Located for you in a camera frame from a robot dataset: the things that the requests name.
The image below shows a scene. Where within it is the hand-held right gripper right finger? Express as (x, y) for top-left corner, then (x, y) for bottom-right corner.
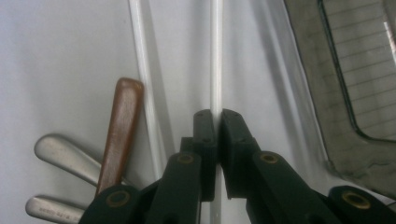
(219, 108), (262, 200)

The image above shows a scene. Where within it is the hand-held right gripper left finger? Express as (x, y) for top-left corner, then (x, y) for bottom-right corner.
(180, 108), (218, 203)

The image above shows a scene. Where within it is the brown wooden spoon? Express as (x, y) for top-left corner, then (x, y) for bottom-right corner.
(95, 77), (145, 197)

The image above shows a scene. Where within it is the smoky clear plastic bin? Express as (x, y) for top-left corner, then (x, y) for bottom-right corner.
(283, 0), (396, 200)

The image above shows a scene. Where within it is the metal knife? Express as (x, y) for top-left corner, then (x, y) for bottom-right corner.
(34, 133), (106, 188)

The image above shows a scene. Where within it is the metal fork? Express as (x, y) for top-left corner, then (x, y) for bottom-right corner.
(25, 195), (87, 224)

